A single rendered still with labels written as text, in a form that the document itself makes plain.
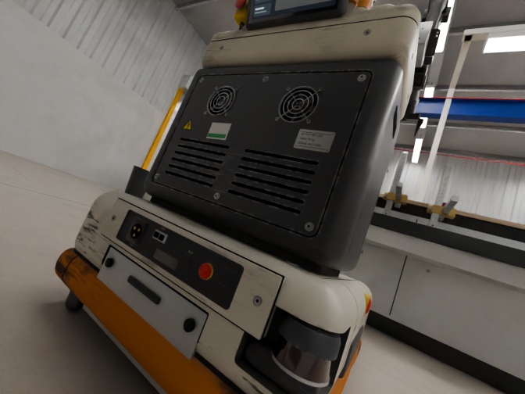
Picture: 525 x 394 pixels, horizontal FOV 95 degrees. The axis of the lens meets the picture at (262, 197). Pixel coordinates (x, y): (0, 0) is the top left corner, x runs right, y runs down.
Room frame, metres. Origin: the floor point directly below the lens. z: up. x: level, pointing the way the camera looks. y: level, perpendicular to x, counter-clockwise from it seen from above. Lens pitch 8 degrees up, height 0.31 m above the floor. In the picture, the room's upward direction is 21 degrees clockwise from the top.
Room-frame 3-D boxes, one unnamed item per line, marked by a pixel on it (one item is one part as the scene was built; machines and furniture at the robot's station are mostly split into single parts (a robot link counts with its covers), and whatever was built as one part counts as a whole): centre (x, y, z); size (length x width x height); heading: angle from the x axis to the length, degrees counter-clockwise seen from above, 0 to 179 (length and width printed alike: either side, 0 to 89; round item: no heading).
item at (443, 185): (1.38, -1.00, 0.87); 0.04 x 0.04 x 0.48; 58
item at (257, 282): (0.43, 0.11, 0.23); 0.41 x 0.02 x 0.08; 58
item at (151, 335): (0.72, -0.04, 0.16); 0.67 x 0.64 x 0.25; 148
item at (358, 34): (0.64, 0.01, 0.59); 0.55 x 0.34 x 0.83; 58
